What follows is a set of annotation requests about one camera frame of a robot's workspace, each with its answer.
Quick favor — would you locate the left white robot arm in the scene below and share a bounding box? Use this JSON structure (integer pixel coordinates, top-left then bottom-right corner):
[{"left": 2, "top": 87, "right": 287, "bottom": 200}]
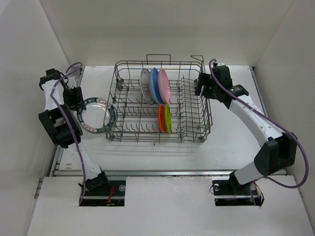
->
[{"left": 38, "top": 68, "right": 113, "bottom": 195}]

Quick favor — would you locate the green plate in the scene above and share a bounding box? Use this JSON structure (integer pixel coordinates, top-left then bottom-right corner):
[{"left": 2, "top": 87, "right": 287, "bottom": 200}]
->
[{"left": 164, "top": 104, "right": 172, "bottom": 133}]

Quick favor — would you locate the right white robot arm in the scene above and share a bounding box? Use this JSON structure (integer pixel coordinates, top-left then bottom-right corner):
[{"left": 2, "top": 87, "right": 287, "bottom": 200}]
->
[{"left": 195, "top": 65, "right": 297, "bottom": 194}]

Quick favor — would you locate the blue plate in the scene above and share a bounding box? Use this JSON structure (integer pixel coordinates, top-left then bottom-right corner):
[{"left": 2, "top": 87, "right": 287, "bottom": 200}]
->
[{"left": 149, "top": 68, "right": 163, "bottom": 104}]

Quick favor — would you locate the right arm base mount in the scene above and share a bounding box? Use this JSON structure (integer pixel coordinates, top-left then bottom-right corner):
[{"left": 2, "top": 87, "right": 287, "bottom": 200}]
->
[{"left": 209, "top": 178, "right": 265, "bottom": 207}]

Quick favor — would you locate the grey wire dish rack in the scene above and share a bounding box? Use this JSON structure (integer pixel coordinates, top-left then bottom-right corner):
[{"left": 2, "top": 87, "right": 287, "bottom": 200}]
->
[{"left": 104, "top": 54, "right": 212, "bottom": 144}]

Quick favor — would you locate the white plate floral pattern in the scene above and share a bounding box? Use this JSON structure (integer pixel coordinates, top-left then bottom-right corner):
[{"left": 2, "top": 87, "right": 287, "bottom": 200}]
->
[{"left": 140, "top": 68, "right": 155, "bottom": 105}]

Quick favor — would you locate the front aluminium rail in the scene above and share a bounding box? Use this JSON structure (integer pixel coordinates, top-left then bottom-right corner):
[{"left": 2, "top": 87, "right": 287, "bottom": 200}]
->
[{"left": 53, "top": 168, "right": 287, "bottom": 177}]

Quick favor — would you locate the orange plate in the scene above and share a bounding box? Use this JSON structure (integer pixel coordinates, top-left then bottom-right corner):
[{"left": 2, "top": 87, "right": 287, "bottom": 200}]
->
[{"left": 157, "top": 104, "right": 166, "bottom": 133}]

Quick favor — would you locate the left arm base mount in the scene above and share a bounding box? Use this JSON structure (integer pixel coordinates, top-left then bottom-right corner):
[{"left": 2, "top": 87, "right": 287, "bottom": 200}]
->
[{"left": 78, "top": 175, "right": 126, "bottom": 207}]

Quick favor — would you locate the pink plate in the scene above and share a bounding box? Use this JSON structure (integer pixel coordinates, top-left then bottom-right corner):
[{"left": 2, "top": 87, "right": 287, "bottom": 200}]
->
[{"left": 158, "top": 69, "right": 171, "bottom": 104}]

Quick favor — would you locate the white plate teal rim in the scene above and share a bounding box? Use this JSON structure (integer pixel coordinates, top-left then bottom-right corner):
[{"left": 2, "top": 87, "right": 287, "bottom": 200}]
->
[{"left": 77, "top": 97, "right": 118, "bottom": 134}]

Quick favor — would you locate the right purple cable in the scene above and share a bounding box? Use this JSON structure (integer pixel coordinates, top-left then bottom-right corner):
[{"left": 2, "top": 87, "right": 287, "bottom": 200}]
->
[{"left": 208, "top": 59, "right": 310, "bottom": 206}]

